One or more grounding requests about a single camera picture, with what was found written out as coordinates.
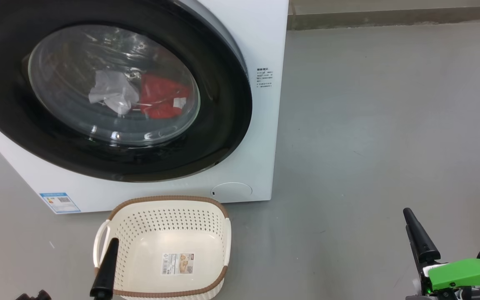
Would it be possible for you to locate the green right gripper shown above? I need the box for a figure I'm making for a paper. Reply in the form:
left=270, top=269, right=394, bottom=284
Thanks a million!
left=403, top=207, right=480, bottom=300

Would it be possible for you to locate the paper product label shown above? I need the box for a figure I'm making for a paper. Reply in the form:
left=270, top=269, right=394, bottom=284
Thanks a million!
left=162, top=253, right=195, bottom=275

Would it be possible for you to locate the white front-load washing machine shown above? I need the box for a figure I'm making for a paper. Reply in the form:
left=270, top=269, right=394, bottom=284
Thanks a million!
left=0, top=0, right=289, bottom=214

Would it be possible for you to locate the red and white garment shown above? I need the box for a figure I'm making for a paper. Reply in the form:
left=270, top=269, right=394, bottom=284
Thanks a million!
left=89, top=70, right=190, bottom=119

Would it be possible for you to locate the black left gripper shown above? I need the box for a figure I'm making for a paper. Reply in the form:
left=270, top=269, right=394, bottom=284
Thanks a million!
left=15, top=237, right=120, bottom=300

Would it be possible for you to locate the blue energy label sticker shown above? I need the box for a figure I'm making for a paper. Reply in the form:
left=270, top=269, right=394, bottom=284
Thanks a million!
left=39, top=192, right=81, bottom=214

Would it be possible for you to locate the cream perforated laundry basket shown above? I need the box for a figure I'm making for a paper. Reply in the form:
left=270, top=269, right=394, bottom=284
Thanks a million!
left=93, top=196, right=232, bottom=300

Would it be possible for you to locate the round drain filter cover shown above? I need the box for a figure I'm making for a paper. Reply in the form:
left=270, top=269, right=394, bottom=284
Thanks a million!
left=211, top=182, right=253, bottom=203

